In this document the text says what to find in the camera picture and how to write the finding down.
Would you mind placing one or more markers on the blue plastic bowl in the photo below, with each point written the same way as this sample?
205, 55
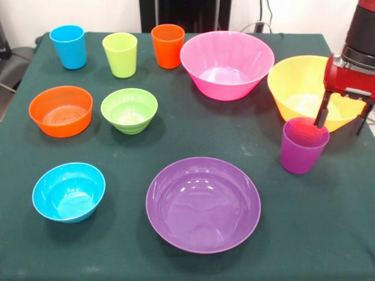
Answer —
67, 190

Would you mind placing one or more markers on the orange plastic cup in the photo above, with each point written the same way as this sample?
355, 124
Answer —
167, 49

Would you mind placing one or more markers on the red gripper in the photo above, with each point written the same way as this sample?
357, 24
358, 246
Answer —
342, 80

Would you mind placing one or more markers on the orange plastic bowl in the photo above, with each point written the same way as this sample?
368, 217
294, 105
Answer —
61, 126

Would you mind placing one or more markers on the grey chair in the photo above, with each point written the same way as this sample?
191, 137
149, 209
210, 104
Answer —
14, 70

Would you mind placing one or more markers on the purple plastic cup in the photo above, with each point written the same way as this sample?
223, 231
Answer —
299, 158

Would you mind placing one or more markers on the lime green plastic cup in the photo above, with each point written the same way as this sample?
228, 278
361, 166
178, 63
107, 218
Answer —
120, 58

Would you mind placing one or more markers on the green plastic bowl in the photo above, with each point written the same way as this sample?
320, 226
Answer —
129, 123

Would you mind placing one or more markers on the black power plug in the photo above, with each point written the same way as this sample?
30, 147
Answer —
259, 27

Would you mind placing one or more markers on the dark green tablecloth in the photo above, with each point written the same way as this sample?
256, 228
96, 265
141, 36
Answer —
88, 257

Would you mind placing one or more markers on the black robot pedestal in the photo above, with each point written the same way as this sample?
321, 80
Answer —
187, 14

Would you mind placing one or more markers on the yellow plastic bowl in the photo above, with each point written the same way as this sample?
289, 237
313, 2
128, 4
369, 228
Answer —
293, 85

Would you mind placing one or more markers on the pink plastic bowl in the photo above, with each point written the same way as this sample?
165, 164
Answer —
225, 87

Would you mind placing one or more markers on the purple plastic bowl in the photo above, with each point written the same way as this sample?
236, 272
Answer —
202, 210

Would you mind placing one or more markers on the blue plastic cup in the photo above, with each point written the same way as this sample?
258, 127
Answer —
70, 49

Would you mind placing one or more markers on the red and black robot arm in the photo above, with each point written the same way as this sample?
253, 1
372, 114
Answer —
361, 35

